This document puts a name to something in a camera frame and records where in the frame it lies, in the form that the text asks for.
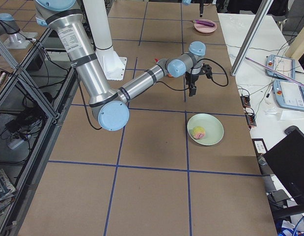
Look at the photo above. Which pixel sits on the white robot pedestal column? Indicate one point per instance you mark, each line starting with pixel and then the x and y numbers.
pixel 98 22

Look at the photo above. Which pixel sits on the light green plate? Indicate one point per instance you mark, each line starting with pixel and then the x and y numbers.
pixel 214 129

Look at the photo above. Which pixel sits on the teach pendant lower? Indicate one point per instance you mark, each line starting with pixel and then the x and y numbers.
pixel 288 95

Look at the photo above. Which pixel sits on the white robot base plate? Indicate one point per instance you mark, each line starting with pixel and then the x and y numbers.
pixel 114 68

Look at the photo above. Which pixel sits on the purple eggplant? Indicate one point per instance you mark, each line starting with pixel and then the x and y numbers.
pixel 203 22

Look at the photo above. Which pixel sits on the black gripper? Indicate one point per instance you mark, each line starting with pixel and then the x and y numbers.
pixel 201 10
pixel 192 78

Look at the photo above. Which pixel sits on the teach pendant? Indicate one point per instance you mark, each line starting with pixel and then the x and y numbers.
pixel 280 65
pixel 288 95

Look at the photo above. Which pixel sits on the green pink peach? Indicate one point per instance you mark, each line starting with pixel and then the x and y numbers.
pixel 198 132

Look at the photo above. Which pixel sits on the aluminium frame post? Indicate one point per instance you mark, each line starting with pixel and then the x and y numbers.
pixel 261 13

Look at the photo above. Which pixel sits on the white power strip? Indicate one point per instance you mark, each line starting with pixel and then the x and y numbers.
pixel 14 143

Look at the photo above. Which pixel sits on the pink plate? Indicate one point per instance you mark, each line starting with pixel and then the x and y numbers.
pixel 205 29

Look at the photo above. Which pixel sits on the orange circuit board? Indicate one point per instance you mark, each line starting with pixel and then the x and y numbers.
pixel 248 110

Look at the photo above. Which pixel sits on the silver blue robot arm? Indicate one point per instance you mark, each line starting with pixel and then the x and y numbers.
pixel 9 26
pixel 85 34

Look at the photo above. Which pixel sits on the black laptop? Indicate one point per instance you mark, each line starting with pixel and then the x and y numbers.
pixel 286 160

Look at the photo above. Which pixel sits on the teach pendant upper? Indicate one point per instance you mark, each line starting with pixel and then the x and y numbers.
pixel 280 65

